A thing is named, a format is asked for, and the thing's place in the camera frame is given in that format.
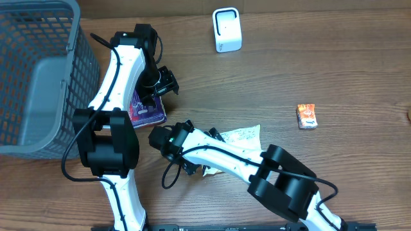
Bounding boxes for small orange tissue pack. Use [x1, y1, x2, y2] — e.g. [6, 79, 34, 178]
[296, 104, 318, 129]

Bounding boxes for grey plastic mesh basket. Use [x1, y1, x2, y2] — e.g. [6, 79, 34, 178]
[1, 0, 100, 159]

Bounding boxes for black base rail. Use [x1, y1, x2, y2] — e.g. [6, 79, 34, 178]
[91, 222, 377, 231]

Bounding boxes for white floral pouch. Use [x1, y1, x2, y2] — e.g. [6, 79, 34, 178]
[221, 124, 262, 163]

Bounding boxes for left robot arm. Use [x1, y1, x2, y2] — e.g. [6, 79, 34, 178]
[67, 24, 179, 230]

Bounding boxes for white barcode scanner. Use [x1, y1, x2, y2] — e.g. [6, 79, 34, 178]
[212, 7, 242, 53]

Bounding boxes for purple red soft package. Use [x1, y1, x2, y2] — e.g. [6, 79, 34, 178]
[128, 91, 167, 129]

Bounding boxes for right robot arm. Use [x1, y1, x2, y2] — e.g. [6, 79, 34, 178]
[148, 121, 348, 230]

